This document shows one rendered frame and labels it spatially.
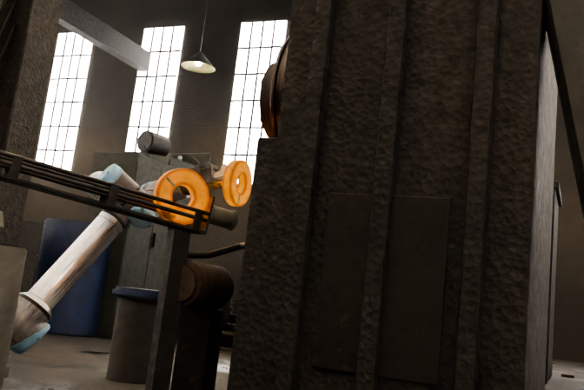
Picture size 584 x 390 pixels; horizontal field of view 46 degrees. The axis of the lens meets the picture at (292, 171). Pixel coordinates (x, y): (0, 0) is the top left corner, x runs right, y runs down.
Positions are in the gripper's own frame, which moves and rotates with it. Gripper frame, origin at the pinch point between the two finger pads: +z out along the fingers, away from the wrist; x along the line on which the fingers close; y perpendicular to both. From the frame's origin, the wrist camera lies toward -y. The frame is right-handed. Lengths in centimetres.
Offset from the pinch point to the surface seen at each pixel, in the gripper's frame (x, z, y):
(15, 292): -60, -41, -34
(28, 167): -78, -19, -8
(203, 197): -37.6, 5.9, -15.1
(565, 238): 1004, 105, 72
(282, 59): -17.8, 28.7, 27.9
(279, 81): -19.2, 27.2, 20.5
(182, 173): -43.7, 3.3, -8.5
